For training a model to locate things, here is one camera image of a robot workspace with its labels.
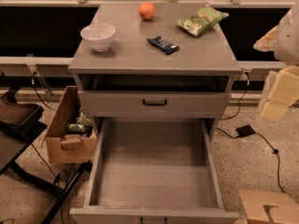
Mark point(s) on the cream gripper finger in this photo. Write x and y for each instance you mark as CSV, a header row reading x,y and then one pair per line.
x,y
267,42
283,94

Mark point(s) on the blue rxbar blueberry bar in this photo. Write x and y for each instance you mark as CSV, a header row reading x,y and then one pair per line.
x,y
163,45

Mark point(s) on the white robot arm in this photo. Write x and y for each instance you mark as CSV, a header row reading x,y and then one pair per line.
x,y
283,40

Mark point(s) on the grey drawer cabinet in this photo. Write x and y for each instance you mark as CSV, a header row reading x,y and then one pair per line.
x,y
202,64

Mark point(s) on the open grey middle drawer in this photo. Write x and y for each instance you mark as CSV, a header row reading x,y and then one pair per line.
x,y
153,172

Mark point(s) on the closed grey top drawer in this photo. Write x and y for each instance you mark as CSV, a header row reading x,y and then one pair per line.
x,y
128,104

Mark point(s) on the black power adapter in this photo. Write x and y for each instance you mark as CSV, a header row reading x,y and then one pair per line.
x,y
245,131

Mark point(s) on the green chip bag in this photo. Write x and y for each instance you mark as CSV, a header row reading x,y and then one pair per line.
x,y
203,20

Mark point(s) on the cardboard box bottom right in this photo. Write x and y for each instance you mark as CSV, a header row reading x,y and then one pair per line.
x,y
265,207

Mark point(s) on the orange fruit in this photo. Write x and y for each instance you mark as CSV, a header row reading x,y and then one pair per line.
x,y
146,11

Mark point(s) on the white ceramic bowl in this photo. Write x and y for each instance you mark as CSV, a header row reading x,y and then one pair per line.
x,y
98,36

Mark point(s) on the green items in box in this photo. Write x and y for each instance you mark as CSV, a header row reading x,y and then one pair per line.
x,y
82,125

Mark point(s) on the open cardboard box left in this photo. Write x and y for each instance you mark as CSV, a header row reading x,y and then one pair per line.
x,y
62,145

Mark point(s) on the dark chair on left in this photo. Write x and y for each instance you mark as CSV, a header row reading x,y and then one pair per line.
x,y
14,140

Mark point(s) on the black drawer handle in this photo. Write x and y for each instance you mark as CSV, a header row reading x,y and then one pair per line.
x,y
152,103

